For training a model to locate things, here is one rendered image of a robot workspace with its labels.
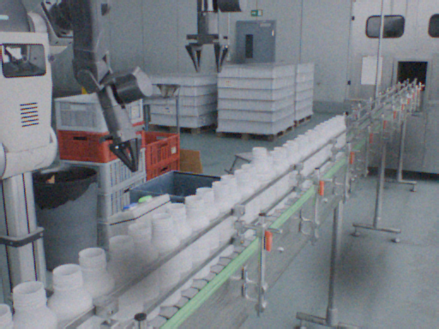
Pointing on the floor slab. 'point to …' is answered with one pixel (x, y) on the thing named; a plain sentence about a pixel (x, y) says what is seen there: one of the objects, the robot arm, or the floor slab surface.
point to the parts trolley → (160, 101)
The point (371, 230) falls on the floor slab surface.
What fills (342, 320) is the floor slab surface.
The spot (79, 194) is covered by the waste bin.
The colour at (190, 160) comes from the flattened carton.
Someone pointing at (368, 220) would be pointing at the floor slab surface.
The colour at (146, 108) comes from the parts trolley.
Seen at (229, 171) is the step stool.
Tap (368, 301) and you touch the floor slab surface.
